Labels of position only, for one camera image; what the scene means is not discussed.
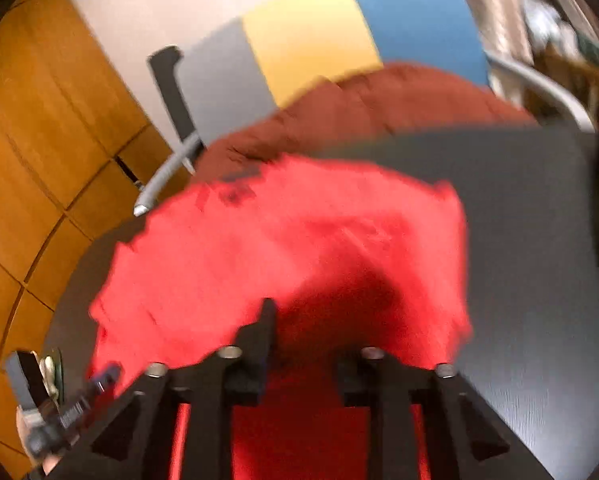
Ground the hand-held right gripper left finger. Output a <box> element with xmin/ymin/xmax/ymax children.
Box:
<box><xmin>62</xmin><ymin>298</ymin><xmax>281</xmax><ymax>480</ymax></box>

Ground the grey yellow blue chair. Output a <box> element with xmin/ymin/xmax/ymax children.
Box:
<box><xmin>132</xmin><ymin>0</ymin><xmax>596</xmax><ymax>219</ymax></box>

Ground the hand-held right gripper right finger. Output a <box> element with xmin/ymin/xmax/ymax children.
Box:
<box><xmin>333</xmin><ymin>346</ymin><xmax>556</xmax><ymax>480</ymax></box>

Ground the wooden panelled cabinet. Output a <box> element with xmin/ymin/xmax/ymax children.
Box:
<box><xmin>0</xmin><ymin>0</ymin><xmax>191</xmax><ymax>480</ymax></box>

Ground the person's left hand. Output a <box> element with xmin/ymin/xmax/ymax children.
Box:
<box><xmin>16</xmin><ymin>406</ymin><xmax>64</xmax><ymax>477</ymax></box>

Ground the bright red garment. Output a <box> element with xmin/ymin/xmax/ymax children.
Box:
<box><xmin>87</xmin><ymin>154</ymin><xmax>475</xmax><ymax>480</ymax></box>

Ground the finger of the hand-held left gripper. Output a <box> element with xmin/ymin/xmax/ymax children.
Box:
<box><xmin>27</xmin><ymin>363</ymin><xmax>124</xmax><ymax>458</ymax></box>

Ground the dark red garment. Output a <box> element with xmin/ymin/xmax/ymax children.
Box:
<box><xmin>194</xmin><ymin>61</ymin><xmax>541</xmax><ymax>187</ymax></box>

